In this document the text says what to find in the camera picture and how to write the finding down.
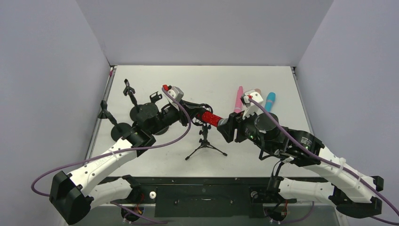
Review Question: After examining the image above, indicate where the teal microphone black stand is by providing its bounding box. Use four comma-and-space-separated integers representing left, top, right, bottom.
123, 79, 144, 123

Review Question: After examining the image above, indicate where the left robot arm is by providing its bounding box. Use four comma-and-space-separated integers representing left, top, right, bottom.
49, 100, 207, 225

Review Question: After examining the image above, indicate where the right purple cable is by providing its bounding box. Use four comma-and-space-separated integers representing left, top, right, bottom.
247, 98, 399, 226

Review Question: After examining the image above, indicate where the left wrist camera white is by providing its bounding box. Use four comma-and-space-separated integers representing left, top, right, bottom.
162, 85, 184, 111

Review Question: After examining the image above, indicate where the pink microphone black stand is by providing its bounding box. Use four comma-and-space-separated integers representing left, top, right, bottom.
150, 91, 169, 136

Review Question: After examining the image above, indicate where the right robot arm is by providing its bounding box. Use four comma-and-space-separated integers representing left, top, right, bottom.
211, 113, 383, 218

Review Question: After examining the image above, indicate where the beige microphone black stand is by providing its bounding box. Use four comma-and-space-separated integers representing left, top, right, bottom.
97, 100, 131, 141

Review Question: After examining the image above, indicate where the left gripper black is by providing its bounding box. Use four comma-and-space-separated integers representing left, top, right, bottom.
150, 99, 201, 135

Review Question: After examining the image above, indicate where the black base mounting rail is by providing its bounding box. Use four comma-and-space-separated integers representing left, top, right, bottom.
90, 174, 331, 226

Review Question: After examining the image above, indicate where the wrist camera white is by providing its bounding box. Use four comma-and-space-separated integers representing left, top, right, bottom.
162, 85, 184, 111
241, 89, 264, 120

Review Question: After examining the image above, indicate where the black tripod shock-mount stand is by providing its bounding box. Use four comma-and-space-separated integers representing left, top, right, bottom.
183, 101, 228, 161

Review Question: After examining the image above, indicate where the red mesh microphone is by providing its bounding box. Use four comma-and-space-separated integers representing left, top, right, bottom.
196, 111, 228, 127

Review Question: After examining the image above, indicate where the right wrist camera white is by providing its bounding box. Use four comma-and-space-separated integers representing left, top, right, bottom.
241, 89, 264, 120

